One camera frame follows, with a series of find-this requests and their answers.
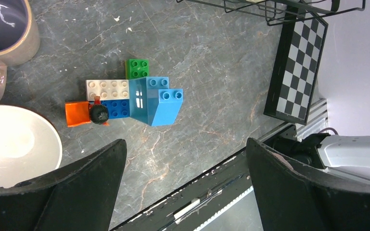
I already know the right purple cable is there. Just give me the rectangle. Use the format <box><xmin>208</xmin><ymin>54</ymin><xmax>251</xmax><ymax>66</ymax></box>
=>
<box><xmin>319</xmin><ymin>127</ymin><xmax>340</xmax><ymax>136</ymax></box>

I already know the pink mug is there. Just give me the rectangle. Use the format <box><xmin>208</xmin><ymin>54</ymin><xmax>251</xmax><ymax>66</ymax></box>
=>
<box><xmin>0</xmin><ymin>0</ymin><xmax>40</xmax><ymax>100</ymax></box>

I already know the red mug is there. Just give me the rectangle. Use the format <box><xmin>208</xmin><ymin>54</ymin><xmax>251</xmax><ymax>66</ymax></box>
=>
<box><xmin>0</xmin><ymin>105</ymin><xmax>63</xmax><ymax>188</ymax></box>

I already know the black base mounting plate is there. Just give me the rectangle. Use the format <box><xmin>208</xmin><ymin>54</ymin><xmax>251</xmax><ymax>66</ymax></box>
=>
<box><xmin>114</xmin><ymin>148</ymin><xmax>252</xmax><ymax>231</ymax></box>

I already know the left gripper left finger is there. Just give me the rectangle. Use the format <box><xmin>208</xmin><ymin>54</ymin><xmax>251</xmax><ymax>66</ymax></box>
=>
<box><xmin>0</xmin><ymin>139</ymin><xmax>127</xmax><ymax>231</ymax></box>

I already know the slotted cable duct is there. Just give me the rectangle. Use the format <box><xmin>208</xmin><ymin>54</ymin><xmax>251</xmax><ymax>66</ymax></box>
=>
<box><xmin>194</xmin><ymin>186</ymin><xmax>254</xmax><ymax>231</ymax></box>

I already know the toy block structure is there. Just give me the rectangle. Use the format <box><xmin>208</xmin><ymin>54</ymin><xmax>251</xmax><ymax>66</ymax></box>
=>
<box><xmin>65</xmin><ymin>59</ymin><xmax>184</xmax><ymax>127</ymax></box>

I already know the black wire dish rack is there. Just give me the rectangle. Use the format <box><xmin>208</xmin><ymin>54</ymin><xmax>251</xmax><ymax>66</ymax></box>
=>
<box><xmin>194</xmin><ymin>0</ymin><xmax>366</xmax><ymax>26</ymax></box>

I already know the checkerboard calibration board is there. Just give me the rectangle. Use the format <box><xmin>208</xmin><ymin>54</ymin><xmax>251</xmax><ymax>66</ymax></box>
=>
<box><xmin>264</xmin><ymin>9</ymin><xmax>328</xmax><ymax>125</ymax></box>

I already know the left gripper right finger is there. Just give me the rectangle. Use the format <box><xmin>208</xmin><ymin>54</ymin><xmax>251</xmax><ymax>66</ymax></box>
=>
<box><xmin>246</xmin><ymin>138</ymin><xmax>370</xmax><ymax>231</ymax></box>

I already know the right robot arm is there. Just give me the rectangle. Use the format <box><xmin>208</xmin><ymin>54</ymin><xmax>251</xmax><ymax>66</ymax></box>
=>
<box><xmin>271</xmin><ymin>133</ymin><xmax>370</xmax><ymax>184</ymax></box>

